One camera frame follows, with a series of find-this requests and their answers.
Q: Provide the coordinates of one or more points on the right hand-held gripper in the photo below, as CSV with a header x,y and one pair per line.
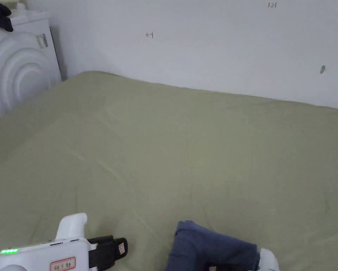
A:
x,y
268,261

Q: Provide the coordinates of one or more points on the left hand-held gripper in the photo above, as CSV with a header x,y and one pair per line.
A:
x,y
44,254

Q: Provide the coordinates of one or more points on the dark blue garment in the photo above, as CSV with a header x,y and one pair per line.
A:
x,y
208,245

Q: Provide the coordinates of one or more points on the bed with pale green sheet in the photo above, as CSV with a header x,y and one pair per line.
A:
x,y
168,146

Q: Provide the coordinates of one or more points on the white washing machine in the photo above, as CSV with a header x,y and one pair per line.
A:
x,y
19,70

